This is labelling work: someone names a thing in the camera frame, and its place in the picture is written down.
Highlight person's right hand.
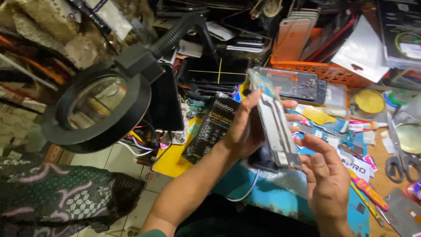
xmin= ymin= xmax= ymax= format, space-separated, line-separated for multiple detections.
xmin=298 ymin=133 xmax=352 ymax=220

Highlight red tape roll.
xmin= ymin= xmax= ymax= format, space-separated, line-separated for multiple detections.
xmin=405 ymin=181 xmax=421 ymax=202

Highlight white printed label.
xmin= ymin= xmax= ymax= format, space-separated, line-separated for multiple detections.
xmin=338 ymin=154 xmax=373 ymax=182

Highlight grey metal plate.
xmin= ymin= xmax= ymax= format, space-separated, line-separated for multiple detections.
xmin=376 ymin=187 xmax=421 ymax=237

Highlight black boxed packet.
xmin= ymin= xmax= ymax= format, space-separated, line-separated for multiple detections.
xmin=378 ymin=0 xmax=421 ymax=70

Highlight heap of phone parts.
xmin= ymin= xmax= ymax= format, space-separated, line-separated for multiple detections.
xmin=154 ymin=0 xmax=274 ymax=59

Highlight black tablet screen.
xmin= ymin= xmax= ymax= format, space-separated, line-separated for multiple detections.
xmin=149 ymin=63 xmax=185 ymax=132

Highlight black phone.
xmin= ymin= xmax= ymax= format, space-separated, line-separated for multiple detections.
xmin=247 ymin=141 xmax=281 ymax=172

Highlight black battery packet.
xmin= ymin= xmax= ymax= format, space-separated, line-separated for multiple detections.
xmin=182 ymin=93 xmax=241 ymax=165

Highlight dark blue phone back housing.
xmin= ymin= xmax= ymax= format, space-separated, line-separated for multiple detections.
xmin=257 ymin=66 xmax=328 ymax=105

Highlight dark patterned cloth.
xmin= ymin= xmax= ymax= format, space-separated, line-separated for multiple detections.
xmin=0 ymin=157 xmax=146 ymax=237

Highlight pink and yellow tool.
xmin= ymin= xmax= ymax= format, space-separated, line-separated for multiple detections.
xmin=347 ymin=168 xmax=391 ymax=212

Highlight bundle of coloured wires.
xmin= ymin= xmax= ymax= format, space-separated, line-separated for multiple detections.
xmin=117 ymin=119 xmax=160 ymax=166

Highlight blue work mat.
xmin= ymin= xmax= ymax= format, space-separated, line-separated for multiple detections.
xmin=213 ymin=161 xmax=371 ymax=237

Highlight round glass lens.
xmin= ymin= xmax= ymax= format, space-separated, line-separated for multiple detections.
xmin=394 ymin=123 xmax=421 ymax=155

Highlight black magnifier lamp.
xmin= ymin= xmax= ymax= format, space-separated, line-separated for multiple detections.
xmin=41 ymin=13 xmax=215 ymax=154

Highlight grey handled scissors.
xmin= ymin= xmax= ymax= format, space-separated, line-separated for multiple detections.
xmin=384 ymin=112 xmax=421 ymax=184

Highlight white plastic packets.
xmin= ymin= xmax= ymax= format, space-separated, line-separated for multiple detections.
xmin=330 ymin=14 xmax=391 ymax=83

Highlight round tin with yellow lid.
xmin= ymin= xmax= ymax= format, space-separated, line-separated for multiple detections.
xmin=349 ymin=88 xmax=386 ymax=119

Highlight yellow paper sheet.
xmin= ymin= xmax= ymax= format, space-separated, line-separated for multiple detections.
xmin=152 ymin=115 xmax=205 ymax=178

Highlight person's left hand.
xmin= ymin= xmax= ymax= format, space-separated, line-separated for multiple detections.
xmin=220 ymin=89 xmax=303 ymax=162

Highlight yellow sticker packet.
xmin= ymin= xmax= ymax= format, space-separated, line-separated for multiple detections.
xmin=301 ymin=105 xmax=337 ymax=125

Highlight white glue tube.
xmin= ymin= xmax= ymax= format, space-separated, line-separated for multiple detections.
xmin=348 ymin=120 xmax=389 ymax=133

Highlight heap of tangled cables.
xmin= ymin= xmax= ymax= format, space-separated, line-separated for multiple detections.
xmin=0 ymin=30 xmax=79 ymax=110

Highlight clear plastic box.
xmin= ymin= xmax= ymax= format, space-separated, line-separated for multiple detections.
xmin=324 ymin=83 xmax=348 ymax=110

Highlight orange plastic basket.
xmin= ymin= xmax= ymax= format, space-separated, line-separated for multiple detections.
xmin=270 ymin=28 xmax=374 ymax=89

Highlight yellow pencil tool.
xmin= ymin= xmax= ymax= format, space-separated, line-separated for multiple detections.
xmin=350 ymin=180 xmax=386 ymax=228

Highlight blue phone circuit board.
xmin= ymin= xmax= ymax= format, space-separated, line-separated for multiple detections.
xmin=289 ymin=120 xmax=365 ymax=157

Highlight row of rose gold phone backs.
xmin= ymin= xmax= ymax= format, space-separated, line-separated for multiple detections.
xmin=274 ymin=9 xmax=320 ymax=63

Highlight green tape roll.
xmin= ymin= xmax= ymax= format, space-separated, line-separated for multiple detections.
xmin=382 ymin=90 xmax=409 ymax=110

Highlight silver phone frame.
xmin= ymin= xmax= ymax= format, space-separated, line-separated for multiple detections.
xmin=247 ymin=67 xmax=303 ymax=171

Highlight white cable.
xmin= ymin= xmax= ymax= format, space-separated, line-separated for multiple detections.
xmin=225 ymin=169 xmax=260 ymax=202

